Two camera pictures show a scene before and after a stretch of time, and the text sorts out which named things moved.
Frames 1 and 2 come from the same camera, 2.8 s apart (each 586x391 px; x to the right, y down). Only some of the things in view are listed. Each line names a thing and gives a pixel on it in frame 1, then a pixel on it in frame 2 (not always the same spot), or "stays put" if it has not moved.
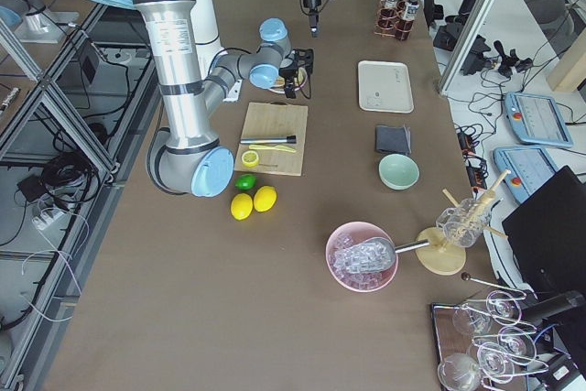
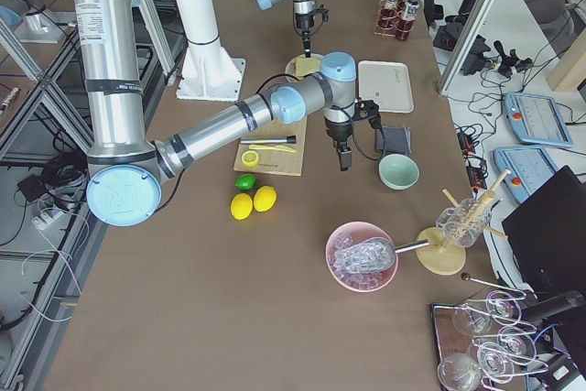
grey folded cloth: [393, 139] stays put
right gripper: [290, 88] to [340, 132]
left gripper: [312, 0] to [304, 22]
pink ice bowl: [351, 234] stays put
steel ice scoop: [374, 255] stays put
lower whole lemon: [241, 206] stays put
